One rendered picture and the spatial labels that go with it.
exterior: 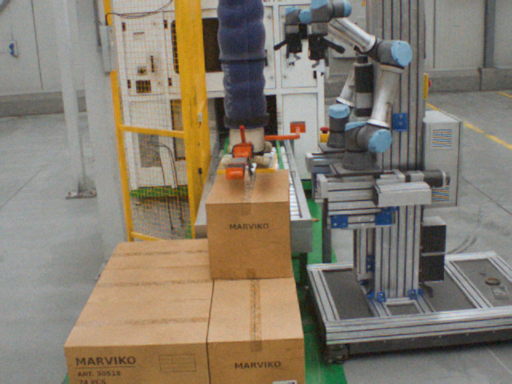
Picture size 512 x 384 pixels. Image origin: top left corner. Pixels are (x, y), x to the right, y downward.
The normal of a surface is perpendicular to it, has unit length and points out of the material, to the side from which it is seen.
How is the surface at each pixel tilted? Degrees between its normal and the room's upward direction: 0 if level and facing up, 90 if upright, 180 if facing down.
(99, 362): 90
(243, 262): 90
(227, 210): 90
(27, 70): 90
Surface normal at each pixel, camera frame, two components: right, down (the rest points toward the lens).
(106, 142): 0.00, 0.29
